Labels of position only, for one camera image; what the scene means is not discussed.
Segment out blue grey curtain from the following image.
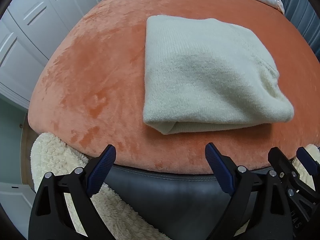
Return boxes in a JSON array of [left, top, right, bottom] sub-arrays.
[[281, 0, 319, 58]]

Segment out white wardrobe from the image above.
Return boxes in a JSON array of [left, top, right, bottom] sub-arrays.
[[1, 0, 101, 109]]

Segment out cream knit sweater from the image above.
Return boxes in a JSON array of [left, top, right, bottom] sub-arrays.
[[143, 15, 294, 134]]

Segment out orange plush bedspread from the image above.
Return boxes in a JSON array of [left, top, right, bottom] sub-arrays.
[[28, 0, 319, 174]]

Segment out cream fleece blanket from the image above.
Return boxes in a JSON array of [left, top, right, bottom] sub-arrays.
[[30, 132, 320, 240]]

